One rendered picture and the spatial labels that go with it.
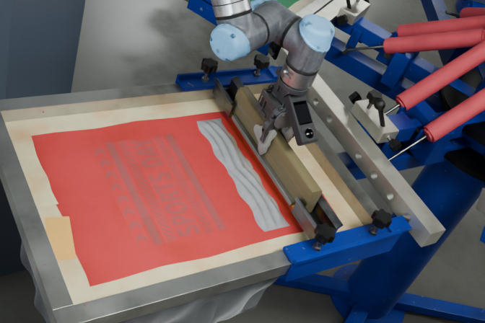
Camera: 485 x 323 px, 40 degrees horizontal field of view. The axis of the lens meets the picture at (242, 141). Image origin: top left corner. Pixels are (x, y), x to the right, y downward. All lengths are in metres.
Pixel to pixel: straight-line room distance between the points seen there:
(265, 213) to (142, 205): 0.28
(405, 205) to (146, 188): 0.59
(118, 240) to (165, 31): 2.44
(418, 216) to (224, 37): 0.61
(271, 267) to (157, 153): 0.39
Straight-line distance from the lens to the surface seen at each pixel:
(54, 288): 1.25
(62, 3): 1.71
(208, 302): 1.55
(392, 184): 1.62
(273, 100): 1.50
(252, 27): 1.34
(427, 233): 1.56
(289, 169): 1.51
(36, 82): 1.84
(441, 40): 2.03
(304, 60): 1.41
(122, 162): 1.52
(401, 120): 1.83
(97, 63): 3.36
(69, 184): 1.45
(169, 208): 1.45
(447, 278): 3.08
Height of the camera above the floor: 2.02
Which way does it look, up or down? 40 degrees down
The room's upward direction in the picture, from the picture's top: 22 degrees clockwise
